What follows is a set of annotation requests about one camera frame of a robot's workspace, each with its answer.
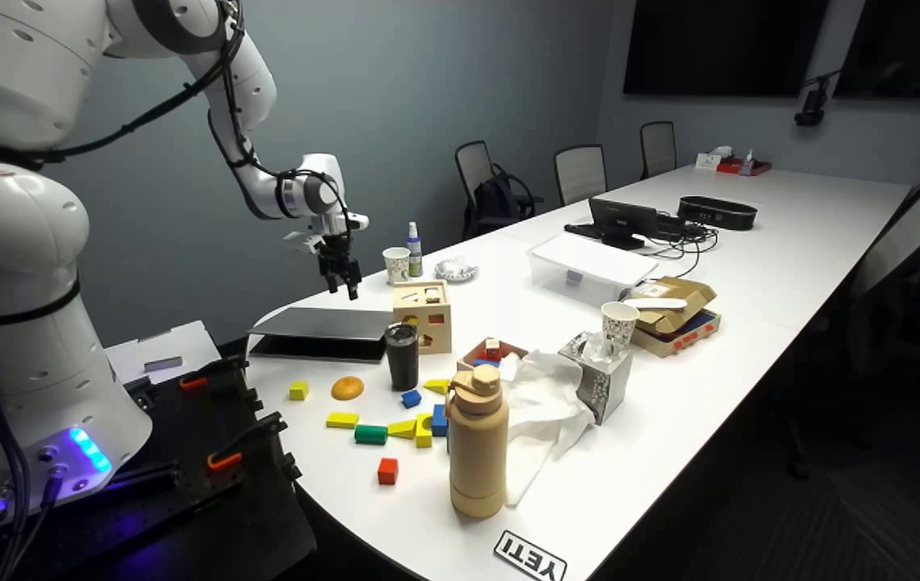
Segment black tumbler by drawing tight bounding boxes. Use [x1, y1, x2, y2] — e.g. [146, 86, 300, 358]
[380, 318, 423, 395]

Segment white plastic bag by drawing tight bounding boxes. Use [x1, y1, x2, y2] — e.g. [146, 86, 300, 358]
[500, 350, 599, 509]

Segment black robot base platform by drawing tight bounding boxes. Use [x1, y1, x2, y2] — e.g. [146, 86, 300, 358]
[0, 352, 322, 581]

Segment red flat item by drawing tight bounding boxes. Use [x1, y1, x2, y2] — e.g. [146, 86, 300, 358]
[714, 154, 776, 180]

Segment black backpack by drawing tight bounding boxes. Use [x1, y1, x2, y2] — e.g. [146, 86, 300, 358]
[462, 164, 541, 241]

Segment orange wooden disc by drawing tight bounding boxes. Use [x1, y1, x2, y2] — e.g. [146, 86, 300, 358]
[331, 374, 367, 404]

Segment black tablet on stand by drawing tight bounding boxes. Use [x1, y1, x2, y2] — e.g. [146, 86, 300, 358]
[561, 194, 689, 252]

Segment grey mesh office chair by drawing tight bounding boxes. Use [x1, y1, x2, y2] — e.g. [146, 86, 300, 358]
[844, 185, 920, 382]
[454, 134, 500, 206]
[551, 142, 610, 206]
[636, 117, 686, 180]

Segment small spray bottle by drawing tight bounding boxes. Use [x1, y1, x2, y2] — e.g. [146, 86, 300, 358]
[405, 219, 427, 280]

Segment tan water bottle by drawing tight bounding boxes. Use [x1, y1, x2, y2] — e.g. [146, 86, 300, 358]
[443, 365, 513, 522]

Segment black white YETI sticker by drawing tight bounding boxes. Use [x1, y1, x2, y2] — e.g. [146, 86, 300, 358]
[492, 526, 571, 581]

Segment plain white paper cup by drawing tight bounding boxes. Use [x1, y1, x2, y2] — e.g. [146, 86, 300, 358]
[599, 299, 644, 352]

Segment tangled cables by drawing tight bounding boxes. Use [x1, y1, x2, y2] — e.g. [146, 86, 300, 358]
[650, 228, 720, 283]

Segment dark grey laptop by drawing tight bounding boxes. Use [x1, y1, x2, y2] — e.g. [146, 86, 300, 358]
[245, 303, 402, 365]

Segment white flat board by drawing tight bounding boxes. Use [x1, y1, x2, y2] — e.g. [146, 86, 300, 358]
[102, 318, 226, 388]

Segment orange handled black clamp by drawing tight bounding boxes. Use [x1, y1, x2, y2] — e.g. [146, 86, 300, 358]
[200, 412, 290, 478]
[175, 367, 214, 397]

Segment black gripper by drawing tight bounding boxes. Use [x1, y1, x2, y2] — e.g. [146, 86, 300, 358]
[312, 225, 364, 303]

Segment black wall television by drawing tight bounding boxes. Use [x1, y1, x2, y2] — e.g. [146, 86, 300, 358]
[619, 0, 833, 101]

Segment crumpled clear plastic wrap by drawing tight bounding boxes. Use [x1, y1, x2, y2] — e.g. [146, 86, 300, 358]
[434, 254, 480, 288]

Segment open cardboard box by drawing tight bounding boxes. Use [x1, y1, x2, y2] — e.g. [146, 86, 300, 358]
[629, 274, 725, 358]

